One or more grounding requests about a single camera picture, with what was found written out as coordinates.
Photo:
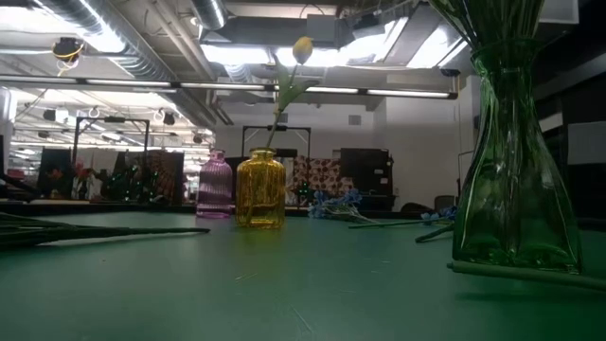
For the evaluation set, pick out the yellow ribbed glass vase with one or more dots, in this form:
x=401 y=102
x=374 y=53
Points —
x=260 y=189

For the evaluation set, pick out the purple ribbed glass vase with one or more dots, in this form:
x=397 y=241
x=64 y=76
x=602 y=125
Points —
x=215 y=189

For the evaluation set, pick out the yellow artificial tulip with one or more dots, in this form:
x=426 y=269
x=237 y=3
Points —
x=303 y=49
x=521 y=274

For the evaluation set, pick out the green glass vase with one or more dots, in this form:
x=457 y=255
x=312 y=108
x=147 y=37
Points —
x=516 y=189

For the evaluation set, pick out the red floral cloth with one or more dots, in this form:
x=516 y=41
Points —
x=322 y=175

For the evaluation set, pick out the black cabinet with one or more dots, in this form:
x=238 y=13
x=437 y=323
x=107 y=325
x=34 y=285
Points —
x=364 y=170

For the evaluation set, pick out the long ceiling light bar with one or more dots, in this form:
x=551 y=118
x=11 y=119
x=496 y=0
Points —
x=407 y=93

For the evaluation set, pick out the dark patterned panel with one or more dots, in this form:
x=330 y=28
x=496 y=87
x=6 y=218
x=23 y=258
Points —
x=165 y=175

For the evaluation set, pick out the green table mat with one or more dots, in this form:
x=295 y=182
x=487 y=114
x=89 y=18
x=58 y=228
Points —
x=237 y=293

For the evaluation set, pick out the dark office chair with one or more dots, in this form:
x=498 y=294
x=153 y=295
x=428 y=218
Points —
x=444 y=202

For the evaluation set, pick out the black monitor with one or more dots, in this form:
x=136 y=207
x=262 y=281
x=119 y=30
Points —
x=54 y=170

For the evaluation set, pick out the black round ceiling device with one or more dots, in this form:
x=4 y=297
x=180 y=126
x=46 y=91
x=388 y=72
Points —
x=67 y=48

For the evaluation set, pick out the black gantry frame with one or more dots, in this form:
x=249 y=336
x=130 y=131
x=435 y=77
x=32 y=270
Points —
x=277 y=128
x=113 y=120

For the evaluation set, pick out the grey wall vent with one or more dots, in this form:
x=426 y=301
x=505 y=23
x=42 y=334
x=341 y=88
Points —
x=354 y=120

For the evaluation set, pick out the smooth silver ceiling duct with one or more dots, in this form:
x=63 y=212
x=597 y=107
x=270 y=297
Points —
x=210 y=14

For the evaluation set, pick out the black aluminium table frame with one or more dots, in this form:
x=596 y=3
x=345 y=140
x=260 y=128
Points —
x=94 y=208

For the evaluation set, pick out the ribbed silver ceiling duct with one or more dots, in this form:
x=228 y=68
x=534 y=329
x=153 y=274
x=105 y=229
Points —
x=118 y=47

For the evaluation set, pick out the white wall board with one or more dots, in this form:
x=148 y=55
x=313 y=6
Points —
x=587 y=142

